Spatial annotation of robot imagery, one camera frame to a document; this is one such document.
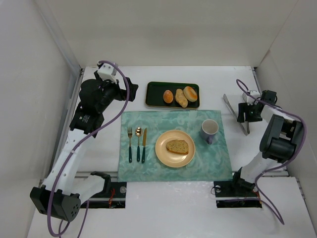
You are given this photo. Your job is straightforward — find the stainless steel tongs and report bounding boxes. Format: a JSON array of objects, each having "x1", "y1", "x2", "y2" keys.
[{"x1": 223, "y1": 94, "x2": 250, "y2": 136}]

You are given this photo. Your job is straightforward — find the sliced brown bread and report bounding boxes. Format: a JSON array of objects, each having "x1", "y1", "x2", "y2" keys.
[{"x1": 166, "y1": 140, "x2": 189, "y2": 155}]

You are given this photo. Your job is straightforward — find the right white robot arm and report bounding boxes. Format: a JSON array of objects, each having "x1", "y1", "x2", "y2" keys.
[{"x1": 232, "y1": 90, "x2": 305, "y2": 191}]

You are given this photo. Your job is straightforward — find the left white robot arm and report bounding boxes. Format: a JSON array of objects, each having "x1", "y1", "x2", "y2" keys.
[{"x1": 30, "y1": 72, "x2": 139, "y2": 222}]

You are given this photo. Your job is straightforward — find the long yellow filled bread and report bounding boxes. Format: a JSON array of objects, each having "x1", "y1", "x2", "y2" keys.
[{"x1": 175, "y1": 89, "x2": 188, "y2": 108}]

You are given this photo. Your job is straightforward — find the grey-blue mug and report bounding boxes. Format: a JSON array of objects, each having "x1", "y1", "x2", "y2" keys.
[{"x1": 200, "y1": 119, "x2": 219, "y2": 145}]

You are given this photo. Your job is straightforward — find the round orange sugared bun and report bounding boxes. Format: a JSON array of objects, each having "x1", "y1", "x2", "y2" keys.
[{"x1": 163, "y1": 90, "x2": 174, "y2": 104}]

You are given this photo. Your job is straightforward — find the white orange-topped oval bun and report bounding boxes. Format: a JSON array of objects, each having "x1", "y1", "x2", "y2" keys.
[{"x1": 183, "y1": 86, "x2": 198, "y2": 102}]

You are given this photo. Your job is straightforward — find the teal patterned placemat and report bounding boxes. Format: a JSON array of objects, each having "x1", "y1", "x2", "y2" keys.
[{"x1": 118, "y1": 110, "x2": 232, "y2": 182}]

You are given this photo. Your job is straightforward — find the cream yellow plate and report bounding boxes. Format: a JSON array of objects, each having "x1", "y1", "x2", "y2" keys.
[{"x1": 155, "y1": 130, "x2": 196, "y2": 168}]

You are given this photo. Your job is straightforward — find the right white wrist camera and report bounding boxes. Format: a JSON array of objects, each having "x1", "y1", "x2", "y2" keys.
[{"x1": 246, "y1": 90, "x2": 261, "y2": 105}]

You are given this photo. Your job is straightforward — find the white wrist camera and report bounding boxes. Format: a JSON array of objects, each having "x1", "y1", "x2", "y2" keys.
[
  {"x1": 246, "y1": 90, "x2": 261, "y2": 105},
  {"x1": 97, "y1": 60, "x2": 117, "y2": 84}
]

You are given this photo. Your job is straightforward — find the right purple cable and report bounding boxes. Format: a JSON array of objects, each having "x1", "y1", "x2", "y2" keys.
[{"x1": 236, "y1": 79, "x2": 308, "y2": 226}]

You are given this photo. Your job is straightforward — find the purple cable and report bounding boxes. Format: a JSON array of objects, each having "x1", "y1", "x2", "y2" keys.
[
  {"x1": 47, "y1": 59, "x2": 132, "y2": 238},
  {"x1": 236, "y1": 79, "x2": 308, "y2": 226}
]

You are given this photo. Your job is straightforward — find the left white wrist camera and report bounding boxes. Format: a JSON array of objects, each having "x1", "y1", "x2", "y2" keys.
[{"x1": 97, "y1": 60, "x2": 117, "y2": 84}]

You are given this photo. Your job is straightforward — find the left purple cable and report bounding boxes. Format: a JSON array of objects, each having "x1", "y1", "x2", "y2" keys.
[{"x1": 47, "y1": 59, "x2": 132, "y2": 238}]

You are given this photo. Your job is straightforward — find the gold fork green handle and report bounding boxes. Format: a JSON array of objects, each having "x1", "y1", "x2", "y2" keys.
[{"x1": 127, "y1": 127, "x2": 132, "y2": 163}]

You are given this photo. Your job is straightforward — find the gold spoon green handle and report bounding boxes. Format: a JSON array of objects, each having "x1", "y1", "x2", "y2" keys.
[{"x1": 135, "y1": 127, "x2": 142, "y2": 162}]

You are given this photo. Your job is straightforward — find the gold knife green handle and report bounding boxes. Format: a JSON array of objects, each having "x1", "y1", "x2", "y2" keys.
[{"x1": 141, "y1": 128, "x2": 147, "y2": 164}]

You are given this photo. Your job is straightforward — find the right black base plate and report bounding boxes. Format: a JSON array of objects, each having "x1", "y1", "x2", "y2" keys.
[{"x1": 211, "y1": 180, "x2": 262, "y2": 208}]

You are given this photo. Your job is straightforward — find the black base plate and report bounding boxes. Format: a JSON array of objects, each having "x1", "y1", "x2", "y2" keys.
[
  {"x1": 211, "y1": 180, "x2": 262, "y2": 208},
  {"x1": 89, "y1": 182, "x2": 127, "y2": 209}
]

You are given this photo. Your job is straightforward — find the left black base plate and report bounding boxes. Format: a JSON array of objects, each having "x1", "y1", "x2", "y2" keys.
[{"x1": 89, "y1": 182, "x2": 127, "y2": 209}]

